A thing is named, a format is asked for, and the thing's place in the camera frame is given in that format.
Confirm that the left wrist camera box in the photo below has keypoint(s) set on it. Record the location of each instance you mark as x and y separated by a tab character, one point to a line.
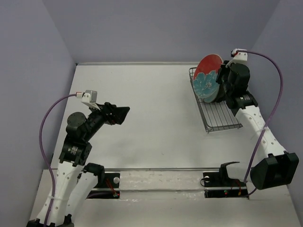
89	98

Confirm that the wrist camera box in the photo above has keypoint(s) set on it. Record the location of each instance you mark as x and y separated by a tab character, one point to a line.
238	56
89	98

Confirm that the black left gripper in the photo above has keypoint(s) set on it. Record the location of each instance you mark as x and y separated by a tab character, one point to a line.
120	113

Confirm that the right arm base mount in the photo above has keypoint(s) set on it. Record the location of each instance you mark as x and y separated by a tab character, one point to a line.
217	187

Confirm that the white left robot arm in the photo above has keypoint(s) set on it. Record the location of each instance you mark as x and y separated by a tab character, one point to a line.
75	178

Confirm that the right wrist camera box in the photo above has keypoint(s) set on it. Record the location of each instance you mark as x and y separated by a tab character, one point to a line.
238	56

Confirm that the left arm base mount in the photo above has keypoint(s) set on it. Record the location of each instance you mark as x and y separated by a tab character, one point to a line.
108	188

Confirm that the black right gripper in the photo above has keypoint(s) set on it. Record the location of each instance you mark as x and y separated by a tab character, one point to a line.
222	69

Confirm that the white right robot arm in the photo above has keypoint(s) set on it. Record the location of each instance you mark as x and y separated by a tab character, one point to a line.
270	164

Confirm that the red and blue floral plate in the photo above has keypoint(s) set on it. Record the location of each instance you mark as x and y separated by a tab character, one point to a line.
204	80

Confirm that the black wire dish rack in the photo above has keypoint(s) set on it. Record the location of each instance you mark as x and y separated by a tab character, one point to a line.
216	116

